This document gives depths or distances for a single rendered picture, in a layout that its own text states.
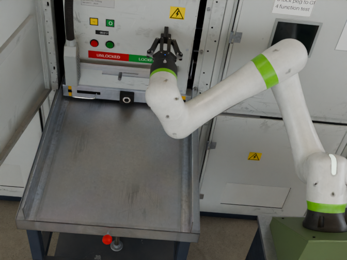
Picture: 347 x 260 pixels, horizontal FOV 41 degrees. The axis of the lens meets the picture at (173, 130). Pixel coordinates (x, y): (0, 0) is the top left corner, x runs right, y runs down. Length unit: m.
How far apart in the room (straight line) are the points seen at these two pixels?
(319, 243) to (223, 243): 1.19
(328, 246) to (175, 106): 0.63
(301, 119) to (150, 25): 0.66
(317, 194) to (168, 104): 0.57
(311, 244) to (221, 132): 0.86
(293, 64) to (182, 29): 0.46
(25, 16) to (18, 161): 0.90
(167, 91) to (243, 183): 1.13
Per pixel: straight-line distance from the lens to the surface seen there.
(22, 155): 2.45
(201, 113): 1.54
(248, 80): 1.55
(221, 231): 2.69
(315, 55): 1.97
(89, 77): 1.97
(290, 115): 1.75
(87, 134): 1.90
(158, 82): 1.47
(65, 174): 1.77
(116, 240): 2.31
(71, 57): 1.79
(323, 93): 2.10
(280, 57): 1.57
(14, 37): 1.74
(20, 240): 2.64
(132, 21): 1.80
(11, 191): 2.70
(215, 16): 1.83
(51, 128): 1.91
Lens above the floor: 2.20
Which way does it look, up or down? 44 degrees down
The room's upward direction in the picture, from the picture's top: 8 degrees clockwise
